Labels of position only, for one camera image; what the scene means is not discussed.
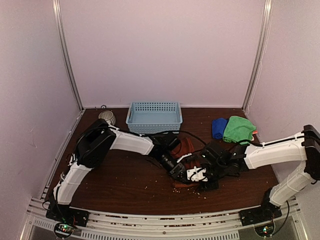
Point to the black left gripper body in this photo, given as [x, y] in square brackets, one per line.
[176, 169]

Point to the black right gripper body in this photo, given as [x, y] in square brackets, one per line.
[214, 186]

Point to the rust brown towel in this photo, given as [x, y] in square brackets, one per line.
[185, 147]

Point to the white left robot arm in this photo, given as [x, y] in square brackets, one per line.
[93, 146]

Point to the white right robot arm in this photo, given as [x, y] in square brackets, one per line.
[303, 147]

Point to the blue towel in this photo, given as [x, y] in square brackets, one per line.
[218, 127]

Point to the green towel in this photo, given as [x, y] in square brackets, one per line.
[238, 129]

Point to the light blue perforated basket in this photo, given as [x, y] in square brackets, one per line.
[150, 117]

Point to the striped ceramic cup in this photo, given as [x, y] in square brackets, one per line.
[108, 116]

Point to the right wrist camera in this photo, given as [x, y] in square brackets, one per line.
[196, 174]

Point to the aluminium front rail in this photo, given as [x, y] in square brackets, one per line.
[221, 225]

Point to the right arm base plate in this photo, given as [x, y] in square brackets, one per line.
[258, 215]

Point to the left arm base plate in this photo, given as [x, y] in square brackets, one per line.
[70, 216]

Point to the right aluminium corner post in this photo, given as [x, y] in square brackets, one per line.
[261, 45]

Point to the aluminium corner post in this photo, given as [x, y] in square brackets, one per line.
[261, 45]
[65, 53]

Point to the left aluminium corner post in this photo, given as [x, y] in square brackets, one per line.
[65, 53]

